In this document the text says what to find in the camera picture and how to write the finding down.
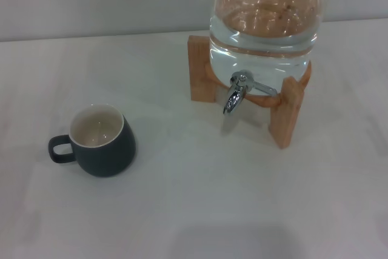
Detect wooden dispenser stand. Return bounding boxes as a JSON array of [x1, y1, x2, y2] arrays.
[[187, 35, 313, 150]]

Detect chrome faucet tap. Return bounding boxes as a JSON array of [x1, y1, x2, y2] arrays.
[[223, 70, 277, 116]]

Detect dark grey ceramic cup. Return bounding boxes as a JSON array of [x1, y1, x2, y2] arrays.
[[47, 104, 136, 178]]

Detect glass water dispenser jar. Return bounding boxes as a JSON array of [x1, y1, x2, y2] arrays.
[[209, 0, 322, 95]]

